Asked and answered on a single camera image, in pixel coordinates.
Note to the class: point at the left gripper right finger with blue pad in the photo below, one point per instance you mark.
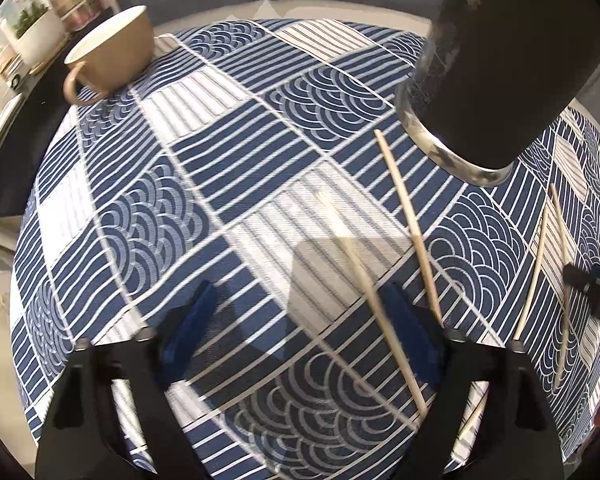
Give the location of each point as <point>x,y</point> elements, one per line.
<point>444,364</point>

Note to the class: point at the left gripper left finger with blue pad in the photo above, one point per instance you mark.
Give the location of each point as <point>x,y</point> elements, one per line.
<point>166,357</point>

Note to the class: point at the black utensil cup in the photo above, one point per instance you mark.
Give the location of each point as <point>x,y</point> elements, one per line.
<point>492,76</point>

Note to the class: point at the blue white patterned tablecloth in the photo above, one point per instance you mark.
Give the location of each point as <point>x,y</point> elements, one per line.
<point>241,156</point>

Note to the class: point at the black side table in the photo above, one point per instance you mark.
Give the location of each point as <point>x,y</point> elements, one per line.
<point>34,126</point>

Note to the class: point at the beige ceramic mug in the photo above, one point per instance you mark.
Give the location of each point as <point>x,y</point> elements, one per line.
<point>109,56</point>

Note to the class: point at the white pot succulent plant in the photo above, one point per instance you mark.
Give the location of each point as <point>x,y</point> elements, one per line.
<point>38,32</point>

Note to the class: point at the beige candle jar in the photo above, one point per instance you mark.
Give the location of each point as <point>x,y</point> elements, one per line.
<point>77,14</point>

